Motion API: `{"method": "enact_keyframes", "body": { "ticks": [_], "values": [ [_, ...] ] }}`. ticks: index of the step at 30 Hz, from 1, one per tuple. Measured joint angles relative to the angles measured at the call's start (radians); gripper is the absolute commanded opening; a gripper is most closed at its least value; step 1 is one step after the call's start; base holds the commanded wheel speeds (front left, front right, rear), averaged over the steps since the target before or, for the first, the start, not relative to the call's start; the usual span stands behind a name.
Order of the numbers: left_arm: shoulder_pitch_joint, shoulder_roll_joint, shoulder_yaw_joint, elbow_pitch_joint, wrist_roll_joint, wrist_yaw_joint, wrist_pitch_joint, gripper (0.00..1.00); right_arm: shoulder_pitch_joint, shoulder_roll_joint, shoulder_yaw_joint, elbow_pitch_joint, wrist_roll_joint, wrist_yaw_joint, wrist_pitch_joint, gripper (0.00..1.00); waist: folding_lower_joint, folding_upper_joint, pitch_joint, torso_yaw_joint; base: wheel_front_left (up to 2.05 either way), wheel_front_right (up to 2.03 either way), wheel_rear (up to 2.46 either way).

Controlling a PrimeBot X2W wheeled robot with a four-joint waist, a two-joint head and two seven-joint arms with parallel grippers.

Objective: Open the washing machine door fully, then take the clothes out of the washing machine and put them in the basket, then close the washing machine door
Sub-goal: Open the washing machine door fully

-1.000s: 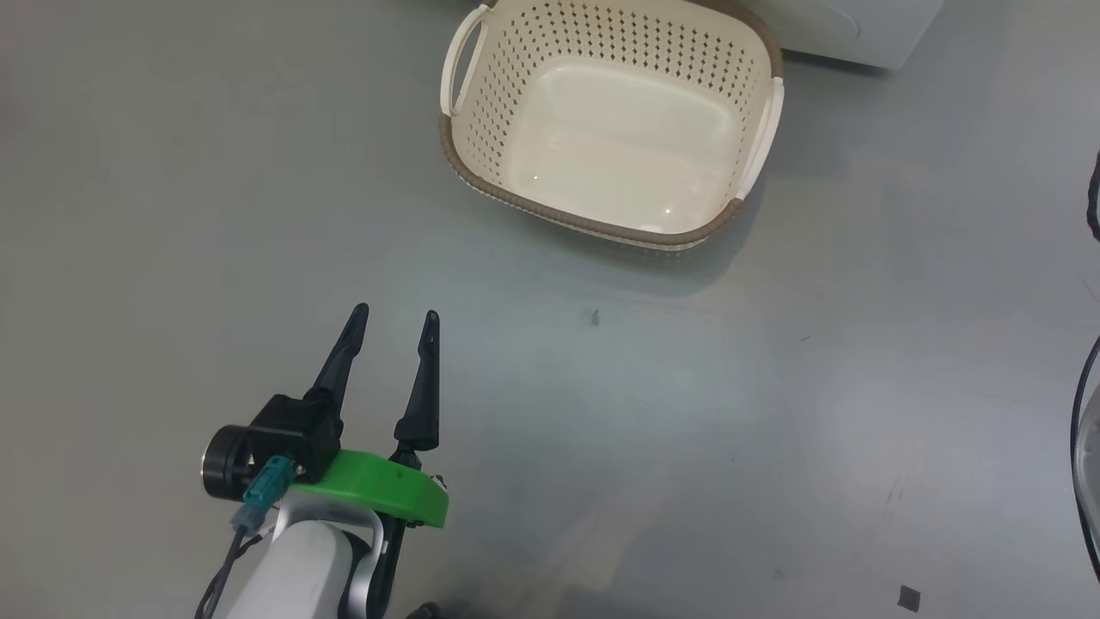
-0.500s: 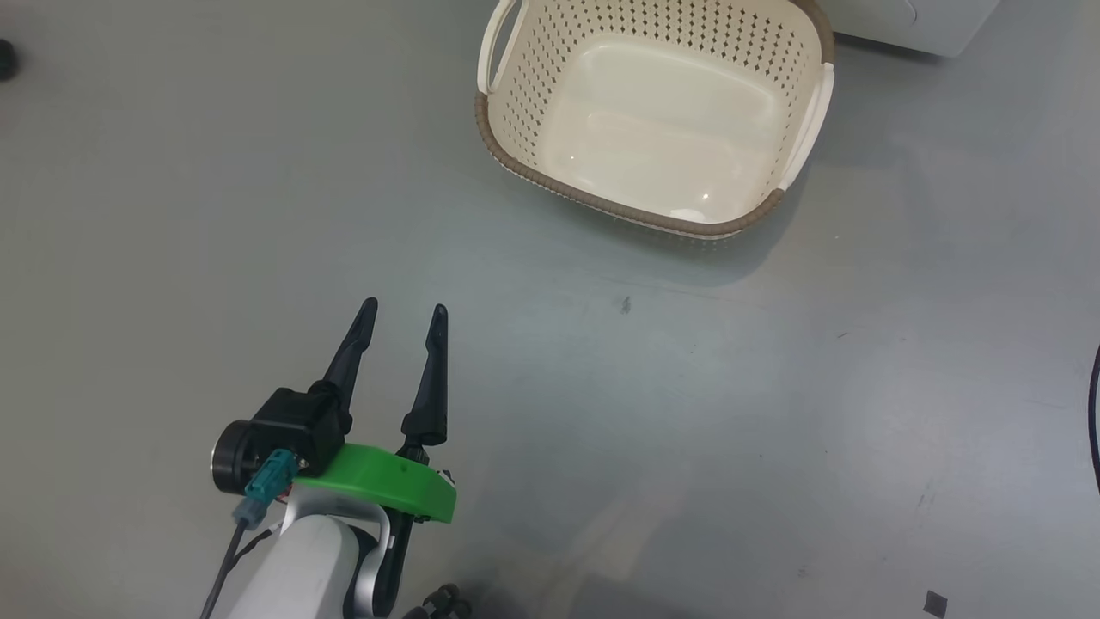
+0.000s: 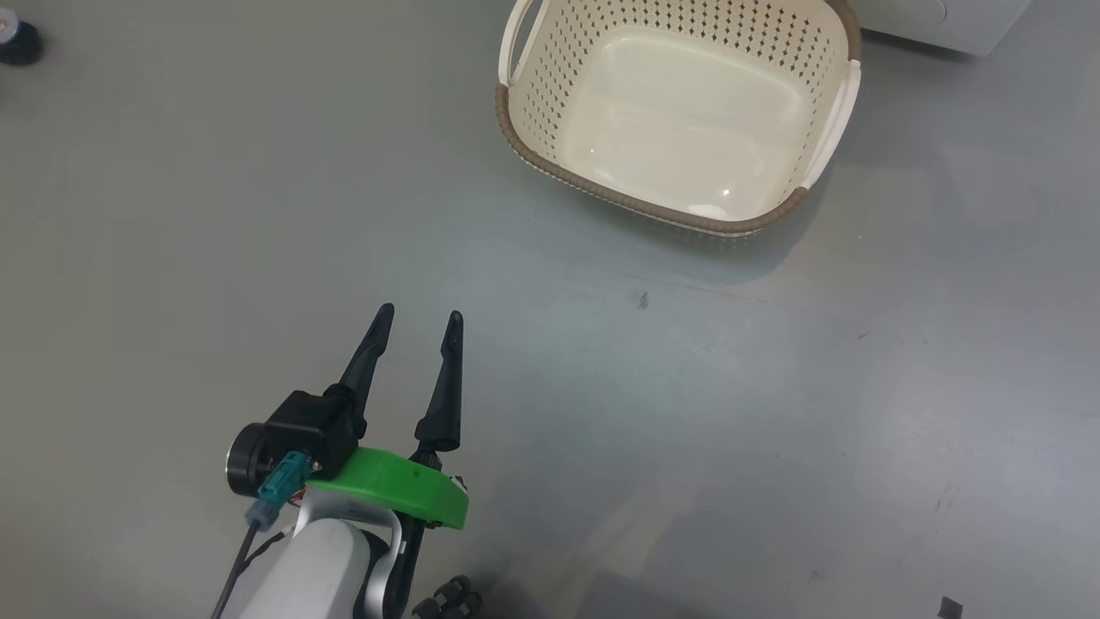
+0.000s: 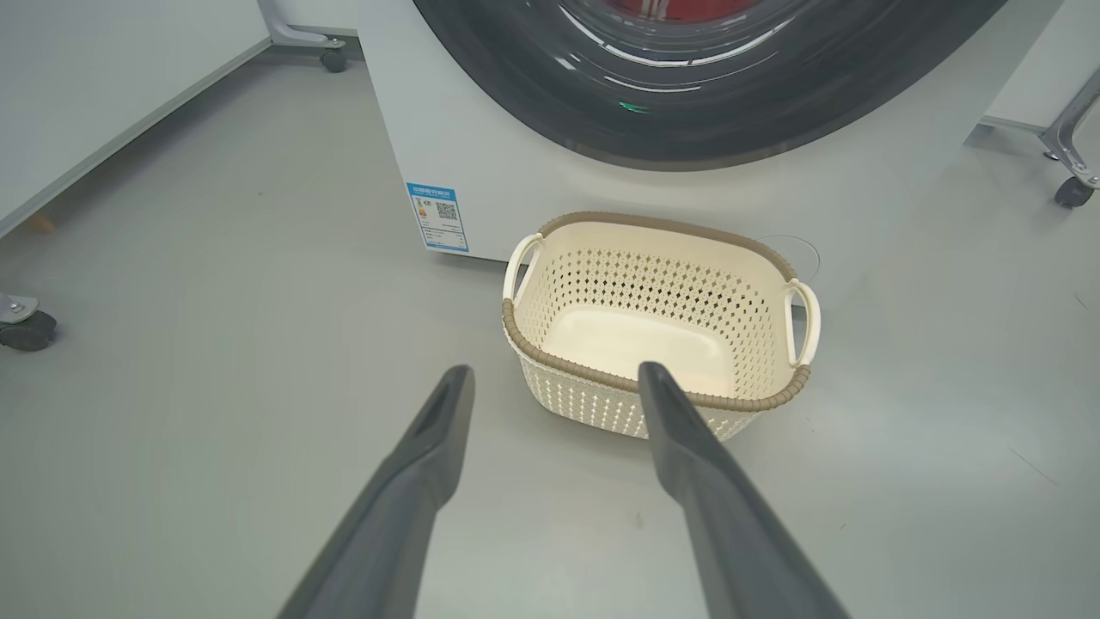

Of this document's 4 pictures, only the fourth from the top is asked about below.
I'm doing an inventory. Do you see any cream perforated laundry basket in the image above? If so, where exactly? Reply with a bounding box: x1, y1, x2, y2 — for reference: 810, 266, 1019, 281
502, 211, 822, 442

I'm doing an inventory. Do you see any white front-load washing machine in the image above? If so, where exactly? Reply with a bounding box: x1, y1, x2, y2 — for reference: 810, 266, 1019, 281
357, 0, 1066, 297

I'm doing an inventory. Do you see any blue energy label sticker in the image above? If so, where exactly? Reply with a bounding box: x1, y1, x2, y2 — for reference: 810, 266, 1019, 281
406, 181, 470, 253

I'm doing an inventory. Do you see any white panel on legs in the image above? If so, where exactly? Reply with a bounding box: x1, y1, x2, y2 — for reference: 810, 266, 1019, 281
982, 0, 1100, 132

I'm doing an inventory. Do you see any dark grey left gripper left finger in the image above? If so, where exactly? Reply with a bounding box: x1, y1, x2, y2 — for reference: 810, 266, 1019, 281
277, 365, 475, 619

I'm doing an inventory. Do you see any round black glass washer door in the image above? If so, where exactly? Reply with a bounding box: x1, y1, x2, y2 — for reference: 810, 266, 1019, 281
412, 0, 1008, 171

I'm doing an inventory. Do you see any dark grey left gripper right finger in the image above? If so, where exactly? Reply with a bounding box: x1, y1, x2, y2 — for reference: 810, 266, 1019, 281
638, 362, 852, 619

